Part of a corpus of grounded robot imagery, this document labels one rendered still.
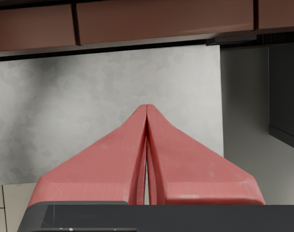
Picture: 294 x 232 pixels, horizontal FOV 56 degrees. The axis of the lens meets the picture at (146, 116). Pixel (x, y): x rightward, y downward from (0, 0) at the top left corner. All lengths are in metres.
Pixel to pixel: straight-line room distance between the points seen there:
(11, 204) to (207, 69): 0.79
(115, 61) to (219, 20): 0.19
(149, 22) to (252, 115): 0.96
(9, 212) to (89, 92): 0.68
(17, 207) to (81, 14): 0.82
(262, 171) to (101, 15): 1.09
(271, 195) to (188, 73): 0.98
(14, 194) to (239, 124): 0.87
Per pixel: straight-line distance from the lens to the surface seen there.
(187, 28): 0.30
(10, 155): 0.51
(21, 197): 1.02
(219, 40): 0.35
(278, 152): 1.29
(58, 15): 0.31
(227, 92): 1.16
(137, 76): 0.44
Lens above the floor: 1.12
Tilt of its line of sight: 80 degrees down
